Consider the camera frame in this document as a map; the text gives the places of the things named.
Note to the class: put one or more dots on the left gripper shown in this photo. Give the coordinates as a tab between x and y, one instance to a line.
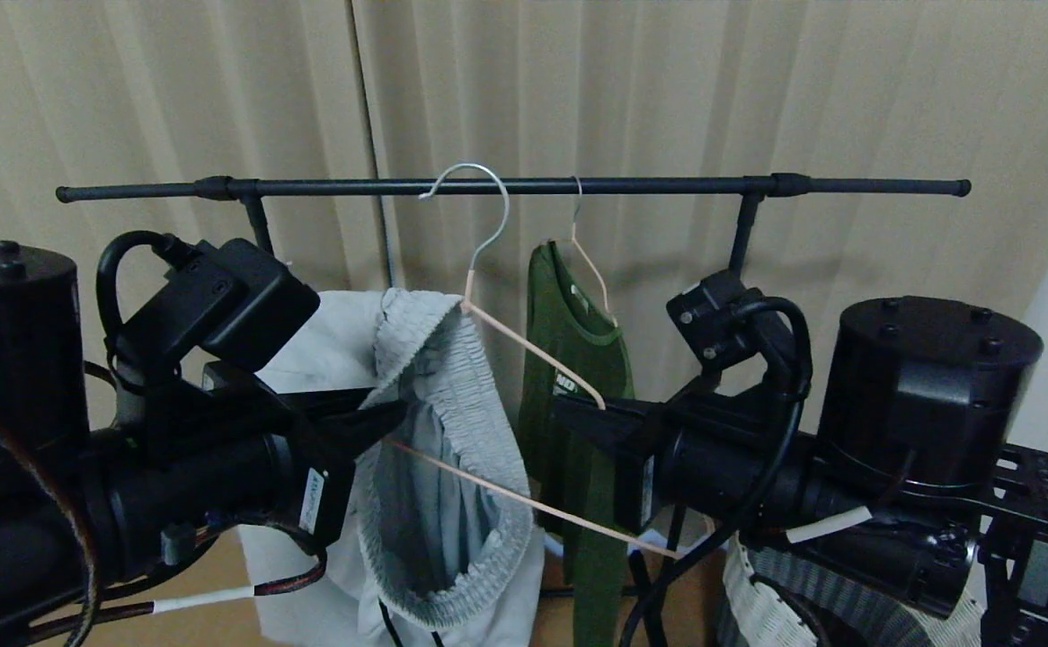
200	494

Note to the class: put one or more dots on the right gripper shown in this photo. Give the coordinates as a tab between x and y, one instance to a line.
731	476

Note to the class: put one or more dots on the green long-sleeved shirt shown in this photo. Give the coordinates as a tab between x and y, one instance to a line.
578	359

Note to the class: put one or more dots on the pink clothes hanger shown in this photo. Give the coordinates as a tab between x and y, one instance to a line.
591	270
533	349

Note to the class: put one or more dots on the pale grey garment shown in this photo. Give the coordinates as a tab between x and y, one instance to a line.
452	404

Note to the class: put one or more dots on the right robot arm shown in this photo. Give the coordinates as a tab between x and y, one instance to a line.
919	386

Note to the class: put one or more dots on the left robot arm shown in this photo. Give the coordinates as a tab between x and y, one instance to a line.
12	359

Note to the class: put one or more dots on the white laundry basket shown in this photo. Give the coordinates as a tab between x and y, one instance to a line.
758	602

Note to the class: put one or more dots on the black clothes rack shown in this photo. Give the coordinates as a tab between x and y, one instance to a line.
623	186

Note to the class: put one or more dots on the beige curtain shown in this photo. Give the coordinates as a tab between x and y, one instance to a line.
668	81

